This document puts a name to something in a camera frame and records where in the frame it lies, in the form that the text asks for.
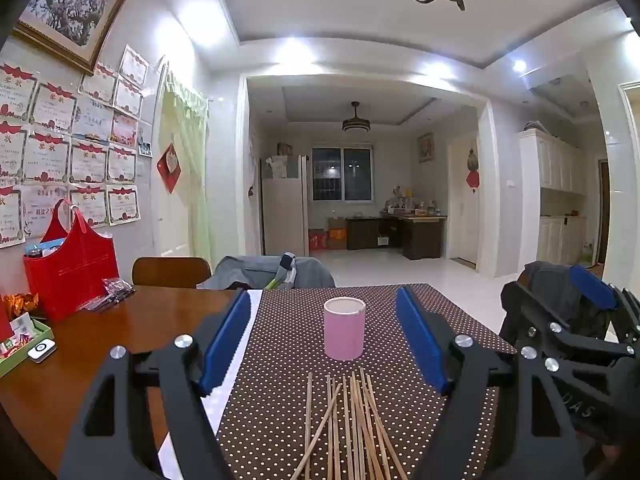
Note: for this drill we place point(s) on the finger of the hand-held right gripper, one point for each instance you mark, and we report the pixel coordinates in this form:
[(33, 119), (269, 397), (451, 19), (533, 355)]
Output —
[(530, 325), (592, 282)]

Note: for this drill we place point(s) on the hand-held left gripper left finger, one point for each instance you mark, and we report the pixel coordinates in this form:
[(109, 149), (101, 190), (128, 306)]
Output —
[(227, 345)]

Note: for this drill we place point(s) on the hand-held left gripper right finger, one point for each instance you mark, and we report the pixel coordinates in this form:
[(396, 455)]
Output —
[(420, 340)]

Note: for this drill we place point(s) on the pink cup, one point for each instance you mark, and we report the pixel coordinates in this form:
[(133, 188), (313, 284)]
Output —
[(344, 335)]

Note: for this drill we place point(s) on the bunch of wooden chopsticks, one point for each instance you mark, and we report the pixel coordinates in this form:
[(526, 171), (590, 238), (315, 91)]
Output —
[(355, 405)]

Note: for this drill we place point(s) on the white patterned cloth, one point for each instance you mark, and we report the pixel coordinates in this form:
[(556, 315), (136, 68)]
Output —
[(216, 412)]

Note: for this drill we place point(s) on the brown polka dot tablecloth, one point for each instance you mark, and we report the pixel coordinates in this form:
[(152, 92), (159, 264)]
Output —
[(300, 340)]

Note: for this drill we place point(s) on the brown wooden chair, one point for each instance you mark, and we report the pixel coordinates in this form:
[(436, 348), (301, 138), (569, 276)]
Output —
[(170, 272)]

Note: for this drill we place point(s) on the white cabinet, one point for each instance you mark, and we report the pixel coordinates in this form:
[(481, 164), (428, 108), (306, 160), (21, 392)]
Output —
[(555, 170)]

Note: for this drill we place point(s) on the white door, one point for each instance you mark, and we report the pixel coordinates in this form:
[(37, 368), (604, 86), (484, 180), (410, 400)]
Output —
[(462, 220)]

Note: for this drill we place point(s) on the clear plastic bag of pens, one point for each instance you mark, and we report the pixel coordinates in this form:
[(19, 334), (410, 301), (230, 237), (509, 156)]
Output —
[(107, 295)]

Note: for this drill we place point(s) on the orange cardboard box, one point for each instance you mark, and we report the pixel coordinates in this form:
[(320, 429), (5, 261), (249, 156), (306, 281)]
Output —
[(337, 239)]

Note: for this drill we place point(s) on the assorted small desk items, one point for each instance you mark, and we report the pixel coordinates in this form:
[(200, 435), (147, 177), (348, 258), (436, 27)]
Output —
[(410, 205)]

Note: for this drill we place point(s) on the red cardboard box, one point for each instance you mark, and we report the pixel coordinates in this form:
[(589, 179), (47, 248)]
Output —
[(317, 241)]

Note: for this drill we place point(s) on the brown cardboard box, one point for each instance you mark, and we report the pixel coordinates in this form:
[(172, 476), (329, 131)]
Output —
[(336, 223)]

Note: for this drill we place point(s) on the white refrigerator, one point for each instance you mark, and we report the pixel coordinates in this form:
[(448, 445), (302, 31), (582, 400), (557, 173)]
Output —
[(282, 210)]

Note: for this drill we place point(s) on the red hanging door decoration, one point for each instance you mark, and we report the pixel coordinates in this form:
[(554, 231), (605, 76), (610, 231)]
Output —
[(472, 172)]

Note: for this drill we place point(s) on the red tote bag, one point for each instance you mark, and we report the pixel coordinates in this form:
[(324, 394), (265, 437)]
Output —
[(75, 280)]

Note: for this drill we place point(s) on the window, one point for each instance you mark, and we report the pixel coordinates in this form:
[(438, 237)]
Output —
[(342, 172)]

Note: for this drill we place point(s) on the small white device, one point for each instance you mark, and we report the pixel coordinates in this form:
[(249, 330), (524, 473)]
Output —
[(42, 351)]

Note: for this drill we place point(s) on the red diamond paper decoration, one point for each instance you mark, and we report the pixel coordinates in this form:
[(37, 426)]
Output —
[(169, 167)]

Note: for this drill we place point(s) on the light green curtain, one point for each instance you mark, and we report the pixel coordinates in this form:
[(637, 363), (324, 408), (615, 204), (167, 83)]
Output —
[(185, 160)]

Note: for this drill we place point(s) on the green tray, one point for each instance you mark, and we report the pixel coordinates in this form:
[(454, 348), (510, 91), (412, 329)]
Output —
[(25, 356)]

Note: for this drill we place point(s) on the gold foil wrapper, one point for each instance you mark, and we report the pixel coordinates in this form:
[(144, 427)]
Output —
[(20, 304)]

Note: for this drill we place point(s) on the small photo prints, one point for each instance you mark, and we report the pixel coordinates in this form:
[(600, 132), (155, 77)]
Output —
[(145, 142)]

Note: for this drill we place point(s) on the ceiling fan lamp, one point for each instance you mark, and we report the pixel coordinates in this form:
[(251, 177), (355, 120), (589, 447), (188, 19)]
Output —
[(356, 125)]

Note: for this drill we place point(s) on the group of award certificates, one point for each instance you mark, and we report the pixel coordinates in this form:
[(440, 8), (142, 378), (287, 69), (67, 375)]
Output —
[(50, 160)]

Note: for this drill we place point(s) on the framed tree picture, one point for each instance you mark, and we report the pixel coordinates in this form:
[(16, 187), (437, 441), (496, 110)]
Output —
[(70, 5)]

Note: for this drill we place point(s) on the small framed wall picture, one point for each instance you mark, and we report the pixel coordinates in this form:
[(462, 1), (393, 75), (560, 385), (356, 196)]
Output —
[(426, 147)]

